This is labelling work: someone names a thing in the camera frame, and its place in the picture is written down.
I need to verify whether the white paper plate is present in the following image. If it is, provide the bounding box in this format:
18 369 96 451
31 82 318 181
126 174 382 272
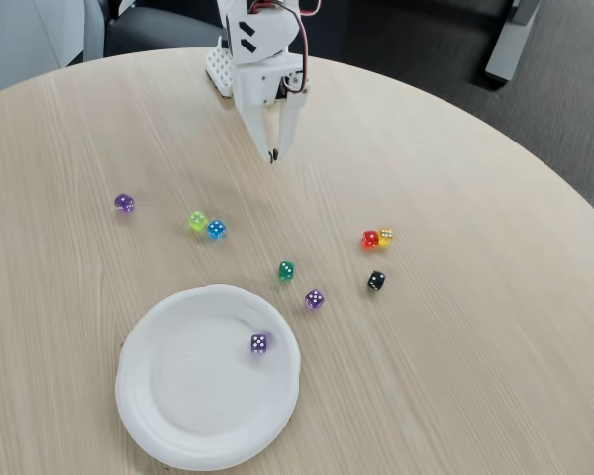
113 283 302 472

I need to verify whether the dark grey chair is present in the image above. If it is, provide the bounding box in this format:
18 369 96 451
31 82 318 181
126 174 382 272
102 0 225 58

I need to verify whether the black die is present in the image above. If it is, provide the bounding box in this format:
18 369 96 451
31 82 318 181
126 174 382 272
365 269 388 294

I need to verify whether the grey desk leg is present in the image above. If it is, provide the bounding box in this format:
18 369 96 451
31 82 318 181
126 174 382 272
484 0 542 83

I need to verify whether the white cabinet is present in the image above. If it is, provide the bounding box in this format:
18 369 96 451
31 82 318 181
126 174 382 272
0 0 86 98

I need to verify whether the white perforated base plate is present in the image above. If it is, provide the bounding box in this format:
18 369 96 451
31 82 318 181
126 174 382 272
203 37 239 98

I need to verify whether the red black servo cable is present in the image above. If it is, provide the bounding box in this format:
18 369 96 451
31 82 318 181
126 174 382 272
247 0 324 95

